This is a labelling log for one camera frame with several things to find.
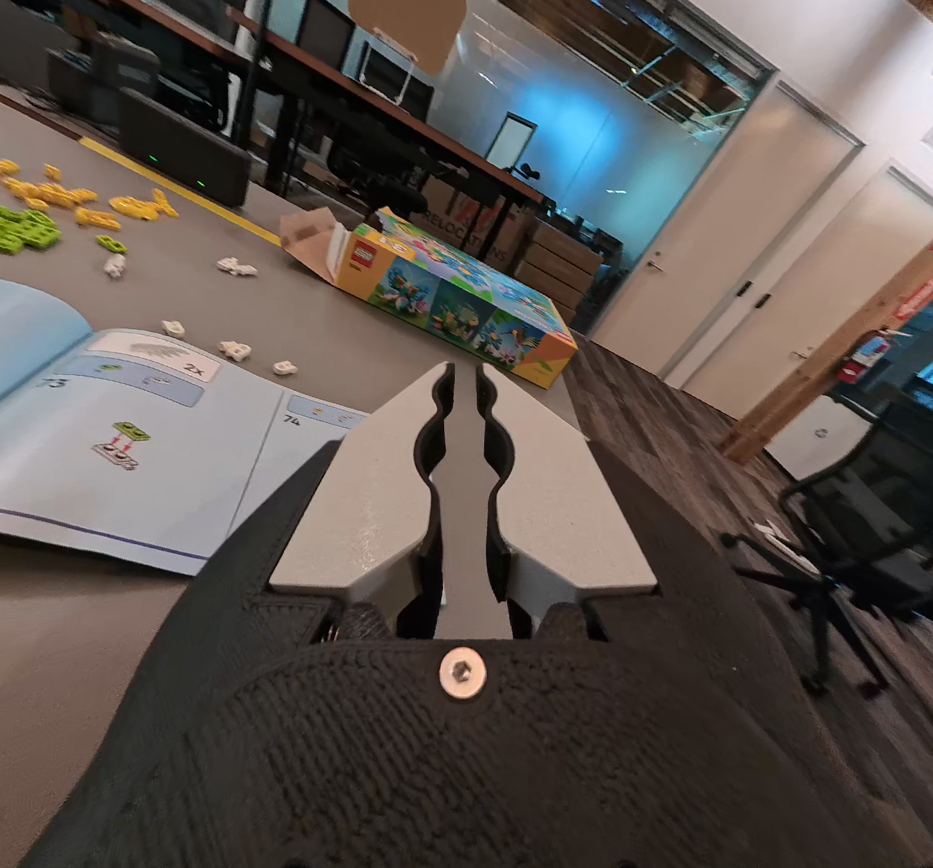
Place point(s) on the black office chair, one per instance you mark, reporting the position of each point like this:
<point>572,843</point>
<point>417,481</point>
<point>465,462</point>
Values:
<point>372,161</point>
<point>860,518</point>

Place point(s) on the wooden post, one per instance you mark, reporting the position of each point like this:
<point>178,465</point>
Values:
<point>816,372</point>

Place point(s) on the long wooden desk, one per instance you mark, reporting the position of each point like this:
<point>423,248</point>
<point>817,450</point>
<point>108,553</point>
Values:
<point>146,4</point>
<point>408,113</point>

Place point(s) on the tan rounded board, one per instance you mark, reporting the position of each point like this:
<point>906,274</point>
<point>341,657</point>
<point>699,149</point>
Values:
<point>408,0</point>

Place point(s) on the pile of lime lego pieces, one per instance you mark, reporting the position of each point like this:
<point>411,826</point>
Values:
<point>25,230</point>

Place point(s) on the pile of yellow lego pieces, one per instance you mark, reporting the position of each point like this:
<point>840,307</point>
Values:
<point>138,208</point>

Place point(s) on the colourful lego set box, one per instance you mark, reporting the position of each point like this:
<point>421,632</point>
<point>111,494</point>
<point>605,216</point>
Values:
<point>466,307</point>

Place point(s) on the single lime lego brick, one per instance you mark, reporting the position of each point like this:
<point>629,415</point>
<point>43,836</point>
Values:
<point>111,245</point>

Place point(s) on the white door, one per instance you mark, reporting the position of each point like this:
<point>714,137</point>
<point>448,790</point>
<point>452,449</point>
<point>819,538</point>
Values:
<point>824,314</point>
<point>736,226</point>

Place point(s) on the white metal stand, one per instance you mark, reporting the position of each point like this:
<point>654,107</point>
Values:
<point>386,66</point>

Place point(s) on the light blue instruction booklet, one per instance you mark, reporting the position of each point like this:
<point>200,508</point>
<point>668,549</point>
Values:
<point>146,489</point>

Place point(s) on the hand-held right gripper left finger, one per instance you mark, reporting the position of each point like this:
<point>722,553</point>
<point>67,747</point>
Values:
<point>357,518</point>

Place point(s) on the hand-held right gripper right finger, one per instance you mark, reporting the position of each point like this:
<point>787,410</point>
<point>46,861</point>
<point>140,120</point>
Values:
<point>568,518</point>

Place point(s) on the stack of cardboard boxes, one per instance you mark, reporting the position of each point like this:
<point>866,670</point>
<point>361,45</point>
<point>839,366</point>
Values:
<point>561,263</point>

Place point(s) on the yellow tape strip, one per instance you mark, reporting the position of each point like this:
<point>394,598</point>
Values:
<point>182,190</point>

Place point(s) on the black monitor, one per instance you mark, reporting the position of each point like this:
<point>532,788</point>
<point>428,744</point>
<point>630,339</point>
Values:
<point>326,29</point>

